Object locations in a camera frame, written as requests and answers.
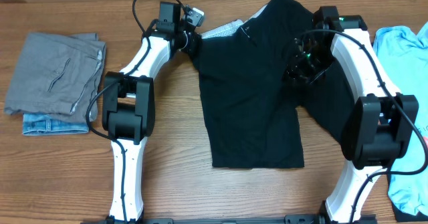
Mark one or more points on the folded grey shorts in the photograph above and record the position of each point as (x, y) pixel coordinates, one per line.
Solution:
(57, 75)

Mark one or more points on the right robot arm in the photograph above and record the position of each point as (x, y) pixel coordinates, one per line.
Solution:
(364, 113)

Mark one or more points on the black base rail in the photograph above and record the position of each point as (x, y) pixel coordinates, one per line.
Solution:
(234, 220)

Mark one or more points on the black garment under shirt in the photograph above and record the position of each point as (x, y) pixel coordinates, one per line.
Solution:
(402, 217)

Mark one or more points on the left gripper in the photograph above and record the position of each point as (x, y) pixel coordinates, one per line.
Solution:
(196, 41)

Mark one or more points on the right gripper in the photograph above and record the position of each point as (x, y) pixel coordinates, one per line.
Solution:
(299, 69)

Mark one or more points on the black shorts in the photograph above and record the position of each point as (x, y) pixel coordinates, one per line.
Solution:
(249, 108)

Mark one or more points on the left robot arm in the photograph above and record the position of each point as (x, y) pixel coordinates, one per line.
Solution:
(128, 108)

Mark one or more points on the folded blue jeans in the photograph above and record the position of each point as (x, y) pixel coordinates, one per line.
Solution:
(43, 125)

